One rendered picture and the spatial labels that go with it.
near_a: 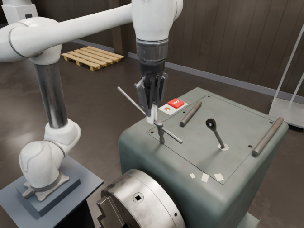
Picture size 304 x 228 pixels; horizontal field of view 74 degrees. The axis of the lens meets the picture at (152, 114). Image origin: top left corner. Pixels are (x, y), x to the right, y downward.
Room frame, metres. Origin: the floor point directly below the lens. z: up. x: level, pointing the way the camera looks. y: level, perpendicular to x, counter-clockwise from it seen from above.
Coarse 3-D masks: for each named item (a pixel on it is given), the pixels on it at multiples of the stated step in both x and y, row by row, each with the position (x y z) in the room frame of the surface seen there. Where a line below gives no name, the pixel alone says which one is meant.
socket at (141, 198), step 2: (134, 194) 0.36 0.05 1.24; (136, 194) 0.36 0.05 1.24; (138, 194) 0.36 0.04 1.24; (140, 194) 0.36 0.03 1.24; (134, 196) 0.35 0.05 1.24; (136, 196) 0.35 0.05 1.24; (138, 196) 0.36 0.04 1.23; (140, 196) 0.35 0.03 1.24; (142, 196) 0.35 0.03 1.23; (134, 198) 0.35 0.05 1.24; (136, 198) 0.35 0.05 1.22; (138, 198) 0.36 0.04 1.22; (140, 198) 0.35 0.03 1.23; (142, 198) 0.35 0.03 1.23; (134, 200) 0.34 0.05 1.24; (136, 200) 0.34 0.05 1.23; (138, 200) 0.34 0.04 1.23; (140, 200) 0.34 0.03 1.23; (142, 200) 0.34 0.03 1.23; (136, 202) 0.33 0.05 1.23; (138, 202) 0.34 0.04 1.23; (140, 202) 0.34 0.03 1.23
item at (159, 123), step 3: (159, 120) 0.55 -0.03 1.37; (159, 123) 0.54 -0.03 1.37; (162, 123) 0.54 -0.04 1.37; (159, 126) 0.54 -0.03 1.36; (162, 126) 0.54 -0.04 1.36; (159, 129) 0.54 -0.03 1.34; (159, 132) 0.54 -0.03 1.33; (162, 132) 0.54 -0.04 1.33; (159, 135) 0.55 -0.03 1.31; (162, 135) 0.55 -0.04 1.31; (159, 138) 0.56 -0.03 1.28; (162, 138) 0.55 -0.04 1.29; (162, 141) 0.56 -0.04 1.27
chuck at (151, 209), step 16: (128, 176) 0.44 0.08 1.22; (112, 192) 0.37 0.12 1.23; (128, 192) 0.37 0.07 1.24; (144, 192) 0.37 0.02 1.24; (128, 208) 0.32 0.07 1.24; (144, 208) 0.32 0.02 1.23; (160, 208) 0.33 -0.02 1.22; (128, 224) 0.32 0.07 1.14; (144, 224) 0.28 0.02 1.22; (160, 224) 0.29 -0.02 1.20
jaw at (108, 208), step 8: (104, 200) 0.36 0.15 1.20; (112, 200) 0.37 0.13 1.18; (104, 208) 0.35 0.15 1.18; (112, 208) 0.35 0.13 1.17; (104, 216) 0.33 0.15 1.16; (112, 216) 0.34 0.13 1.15; (120, 216) 0.34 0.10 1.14; (104, 224) 0.31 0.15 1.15; (112, 224) 0.32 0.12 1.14; (120, 224) 0.33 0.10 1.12
